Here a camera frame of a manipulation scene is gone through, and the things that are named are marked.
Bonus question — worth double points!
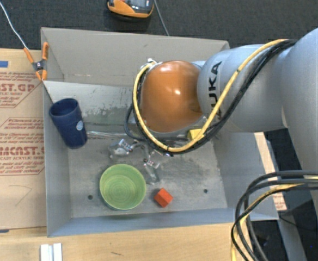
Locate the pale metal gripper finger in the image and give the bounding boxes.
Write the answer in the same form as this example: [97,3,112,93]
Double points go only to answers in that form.
[109,139,136,160]
[143,157,161,185]

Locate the green bowl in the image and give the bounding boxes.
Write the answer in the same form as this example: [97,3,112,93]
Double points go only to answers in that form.
[99,164,147,211]

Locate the grey metal bin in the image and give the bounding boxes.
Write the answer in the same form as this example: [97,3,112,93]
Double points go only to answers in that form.
[40,27,279,238]

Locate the dark blue cup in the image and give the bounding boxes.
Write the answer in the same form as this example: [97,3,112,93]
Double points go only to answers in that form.
[48,98,88,150]

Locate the brown cardboard board red print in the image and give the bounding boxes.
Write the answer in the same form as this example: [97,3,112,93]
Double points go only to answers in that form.
[0,47,48,234]

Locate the red-orange cube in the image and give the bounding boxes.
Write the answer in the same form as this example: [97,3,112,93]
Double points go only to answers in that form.
[154,188,174,208]

